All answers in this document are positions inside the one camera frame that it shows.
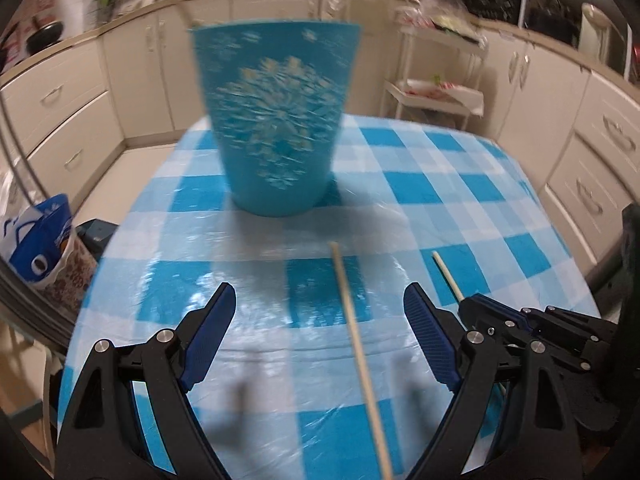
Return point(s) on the light bamboo chopstick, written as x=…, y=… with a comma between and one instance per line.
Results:
x=447, y=275
x=360, y=360

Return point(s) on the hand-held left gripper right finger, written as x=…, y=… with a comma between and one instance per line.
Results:
x=430, y=340

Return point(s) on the white electric water pot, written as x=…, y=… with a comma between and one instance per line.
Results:
x=595, y=32

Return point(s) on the dark floor mat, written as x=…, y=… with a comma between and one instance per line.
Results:
x=97, y=235

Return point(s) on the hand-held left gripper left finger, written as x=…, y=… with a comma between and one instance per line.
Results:
x=210, y=335

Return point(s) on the clear plastic bag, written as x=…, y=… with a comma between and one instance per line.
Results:
x=450, y=20

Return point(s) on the blue checkered plastic tablecloth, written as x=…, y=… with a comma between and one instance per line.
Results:
x=425, y=200

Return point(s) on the white trolley cart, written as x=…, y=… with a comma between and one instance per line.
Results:
x=400, y=60

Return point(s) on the blue perforated plastic basket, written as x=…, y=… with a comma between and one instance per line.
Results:
x=280, y=175

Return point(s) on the cream kitchen cabinets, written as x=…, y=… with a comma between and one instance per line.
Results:
x=75, y=90

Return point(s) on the black frying pan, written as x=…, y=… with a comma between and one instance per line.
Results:
x=45, y=37

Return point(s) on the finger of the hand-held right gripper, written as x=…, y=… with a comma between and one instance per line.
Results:
x=580, y=322
x=495, y=315

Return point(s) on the black countertop appliance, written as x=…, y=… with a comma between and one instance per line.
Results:
x=495, y=2

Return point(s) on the blue shopping bag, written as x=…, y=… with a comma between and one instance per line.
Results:
x=35, y=240

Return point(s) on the red and white plastic bag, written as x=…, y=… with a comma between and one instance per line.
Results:
x=450, y=97

